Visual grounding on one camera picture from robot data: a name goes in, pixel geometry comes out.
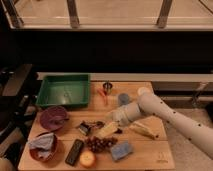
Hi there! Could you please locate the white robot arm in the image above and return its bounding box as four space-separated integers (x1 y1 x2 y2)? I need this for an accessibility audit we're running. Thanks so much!
107 92 213 160

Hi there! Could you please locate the black rectangular remote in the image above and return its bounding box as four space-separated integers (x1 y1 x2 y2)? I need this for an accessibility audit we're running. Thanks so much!
65 139 84 166

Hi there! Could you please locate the white paper cup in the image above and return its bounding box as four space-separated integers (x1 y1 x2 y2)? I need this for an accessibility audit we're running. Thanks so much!
137 87 152 96

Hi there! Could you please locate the black chair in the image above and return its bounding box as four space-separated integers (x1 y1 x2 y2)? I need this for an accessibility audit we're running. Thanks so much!
0 63 38 161

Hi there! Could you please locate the bunch of dark grapes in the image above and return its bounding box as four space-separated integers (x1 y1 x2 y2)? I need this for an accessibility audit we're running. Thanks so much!
85 136 118 153

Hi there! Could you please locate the blue plastic cup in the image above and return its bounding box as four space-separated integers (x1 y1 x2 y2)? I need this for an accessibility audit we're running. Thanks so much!
118 93 130 106

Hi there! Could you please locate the dark purple bowl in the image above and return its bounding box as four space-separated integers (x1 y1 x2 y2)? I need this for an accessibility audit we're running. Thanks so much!
39 106 69 131

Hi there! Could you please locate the grey blue cloth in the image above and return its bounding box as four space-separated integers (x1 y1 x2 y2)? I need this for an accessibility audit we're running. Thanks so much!
28 133 54 159

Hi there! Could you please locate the green plastic tray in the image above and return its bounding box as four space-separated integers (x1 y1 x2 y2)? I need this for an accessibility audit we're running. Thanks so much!
36 74 90 108

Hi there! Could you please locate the brown bowl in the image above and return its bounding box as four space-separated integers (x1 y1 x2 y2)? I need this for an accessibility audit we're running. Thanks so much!
28 132 57 162

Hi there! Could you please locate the black handled peeler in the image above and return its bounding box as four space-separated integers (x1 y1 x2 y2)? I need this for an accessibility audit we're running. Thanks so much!
77 121 105 136

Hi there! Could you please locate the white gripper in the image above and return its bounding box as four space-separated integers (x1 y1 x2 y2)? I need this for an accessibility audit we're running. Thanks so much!
97 102 142 138

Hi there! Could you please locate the blue sponge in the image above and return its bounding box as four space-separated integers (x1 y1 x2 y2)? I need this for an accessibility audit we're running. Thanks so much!
110 141 133 161

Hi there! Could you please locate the yellow red apple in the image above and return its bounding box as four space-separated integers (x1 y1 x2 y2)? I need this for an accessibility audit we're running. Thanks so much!
79 150 96 168

